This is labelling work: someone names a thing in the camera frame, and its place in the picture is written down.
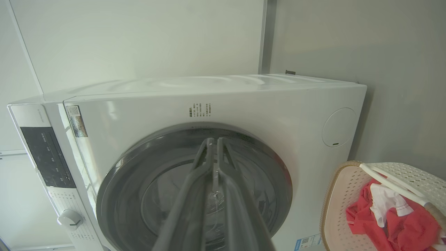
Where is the white detergent drawer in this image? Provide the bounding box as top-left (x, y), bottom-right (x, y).
top-left (9, 104), bottom-right (53, 129)

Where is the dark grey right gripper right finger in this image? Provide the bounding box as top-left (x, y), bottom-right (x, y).
top-left (217, 137), bottom-right (276, 251)

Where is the white garment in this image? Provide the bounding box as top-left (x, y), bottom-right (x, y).
top-left (369, 183), bottom-right (414, 228)

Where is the white washing machine dial knob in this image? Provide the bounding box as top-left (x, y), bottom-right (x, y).
top-left (57, 209), bottom-right (84, 231)

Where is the black washing machine display panel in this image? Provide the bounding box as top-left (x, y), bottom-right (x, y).
top-left (20, 126), bottom-right (76, 189)

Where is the small silver sticker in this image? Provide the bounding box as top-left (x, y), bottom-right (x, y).
top-left (66, 106), bottom-right (88, 138)

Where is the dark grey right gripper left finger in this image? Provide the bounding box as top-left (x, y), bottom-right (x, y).
top-left (152, 138), bottom-right (214, 251)

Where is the blue energy label sticker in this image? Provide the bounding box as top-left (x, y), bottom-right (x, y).
top-left (294, 234), bottom-right (323, 251)

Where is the cream perforated laundry basket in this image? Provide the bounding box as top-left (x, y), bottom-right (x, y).
top-left (320, 160), bottom-right (446, 251)

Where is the dark round washing machine door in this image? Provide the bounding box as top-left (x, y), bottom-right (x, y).
top-left (96, 122), bottom-right (293, 251)

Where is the red garment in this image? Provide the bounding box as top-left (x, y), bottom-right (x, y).
top-left (346, 178), bottom-right (443, 251)

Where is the white front-load washing machine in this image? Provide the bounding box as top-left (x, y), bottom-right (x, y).
top-left (8, 73), bottom-right (367, 251)

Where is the round white filter cover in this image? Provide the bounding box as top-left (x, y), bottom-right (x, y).
top-left (322, 107), bottom-right (357, 147)

